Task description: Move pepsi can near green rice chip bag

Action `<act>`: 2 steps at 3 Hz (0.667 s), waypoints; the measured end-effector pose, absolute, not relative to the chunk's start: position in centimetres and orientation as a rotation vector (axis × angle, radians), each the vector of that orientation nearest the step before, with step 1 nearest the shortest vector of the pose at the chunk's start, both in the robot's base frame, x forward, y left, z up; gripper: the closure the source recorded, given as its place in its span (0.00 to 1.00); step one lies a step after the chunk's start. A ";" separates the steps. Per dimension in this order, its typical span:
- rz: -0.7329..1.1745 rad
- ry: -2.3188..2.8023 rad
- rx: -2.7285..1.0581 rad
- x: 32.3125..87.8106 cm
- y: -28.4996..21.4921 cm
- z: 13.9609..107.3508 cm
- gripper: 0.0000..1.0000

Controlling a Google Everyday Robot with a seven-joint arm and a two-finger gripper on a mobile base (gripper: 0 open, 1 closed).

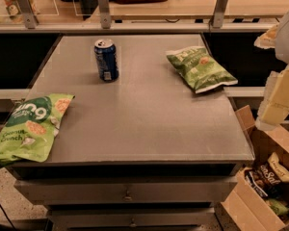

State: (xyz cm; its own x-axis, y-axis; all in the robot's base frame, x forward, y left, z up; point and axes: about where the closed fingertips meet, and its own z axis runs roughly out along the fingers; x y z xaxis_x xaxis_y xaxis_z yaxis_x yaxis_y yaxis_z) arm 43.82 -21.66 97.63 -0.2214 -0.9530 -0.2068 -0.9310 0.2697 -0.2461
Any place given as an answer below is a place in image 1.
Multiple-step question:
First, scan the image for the metal bracket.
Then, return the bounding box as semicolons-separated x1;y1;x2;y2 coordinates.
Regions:
211;0;228;28
16;0;38;29
97;0;112;29

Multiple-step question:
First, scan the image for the cardboard box of snacks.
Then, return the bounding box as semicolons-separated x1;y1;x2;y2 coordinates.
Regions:
222;106;289;231

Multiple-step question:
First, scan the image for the left metal bracket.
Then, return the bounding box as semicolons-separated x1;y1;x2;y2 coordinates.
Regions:
16;0;38;29

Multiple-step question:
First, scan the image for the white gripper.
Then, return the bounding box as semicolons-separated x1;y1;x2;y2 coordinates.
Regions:
254;11;289;131

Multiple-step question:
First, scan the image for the right metal bracket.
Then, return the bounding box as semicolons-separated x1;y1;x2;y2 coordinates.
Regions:
211;0;228;28

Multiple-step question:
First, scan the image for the green snack packet in box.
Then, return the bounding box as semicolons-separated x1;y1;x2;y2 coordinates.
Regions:
266;198;289;216

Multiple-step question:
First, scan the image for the grey drawer cabinet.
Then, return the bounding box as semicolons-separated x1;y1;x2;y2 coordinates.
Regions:
11;34;253;231

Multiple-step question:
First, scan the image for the yellow snack packet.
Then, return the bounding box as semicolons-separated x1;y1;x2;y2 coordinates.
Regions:
268;152;289;183

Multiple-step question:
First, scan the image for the orange snack package behind glass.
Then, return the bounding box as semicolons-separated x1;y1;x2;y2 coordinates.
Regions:
3;0;38;23

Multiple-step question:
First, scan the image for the green rice chip bag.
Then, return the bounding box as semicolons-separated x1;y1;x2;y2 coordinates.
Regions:
166;46;238;93

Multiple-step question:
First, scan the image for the upper drawer knob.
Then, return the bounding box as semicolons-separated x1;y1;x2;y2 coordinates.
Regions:
122;191;133;202

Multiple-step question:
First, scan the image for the lower drawer knob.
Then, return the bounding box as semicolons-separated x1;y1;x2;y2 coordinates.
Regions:
129;218;137;228

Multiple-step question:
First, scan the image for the drawer knob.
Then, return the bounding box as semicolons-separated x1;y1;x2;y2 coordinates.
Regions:
122;191;133;202
129;218;137;228

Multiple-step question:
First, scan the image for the blue pepsi can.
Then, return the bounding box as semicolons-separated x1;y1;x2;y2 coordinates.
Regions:
94;38;118;82

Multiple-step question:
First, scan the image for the black floor cable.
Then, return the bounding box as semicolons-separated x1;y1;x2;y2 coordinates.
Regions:
0;186;17;231

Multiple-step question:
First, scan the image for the dark sea salt snack bag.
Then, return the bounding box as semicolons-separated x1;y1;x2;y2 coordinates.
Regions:
244;163;281;198

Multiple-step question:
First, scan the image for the middle metal bracket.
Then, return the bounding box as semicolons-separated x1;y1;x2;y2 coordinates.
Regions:
97;0;112;29

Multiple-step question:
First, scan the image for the green coconut crunch snack bag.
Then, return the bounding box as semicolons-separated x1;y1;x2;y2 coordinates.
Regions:
0;93;74;168

